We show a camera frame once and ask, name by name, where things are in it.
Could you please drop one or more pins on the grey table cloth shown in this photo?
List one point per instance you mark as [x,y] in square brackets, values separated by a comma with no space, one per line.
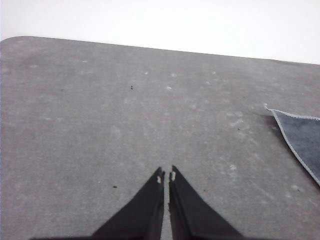
[100,112]

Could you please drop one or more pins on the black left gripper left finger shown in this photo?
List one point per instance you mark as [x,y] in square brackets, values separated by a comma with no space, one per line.
[140,212]

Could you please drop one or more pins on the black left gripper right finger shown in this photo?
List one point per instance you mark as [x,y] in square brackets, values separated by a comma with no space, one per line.
[190,212]

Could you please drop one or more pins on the purple towel with grey hem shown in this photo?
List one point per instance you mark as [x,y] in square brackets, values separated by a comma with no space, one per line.
[302,135]

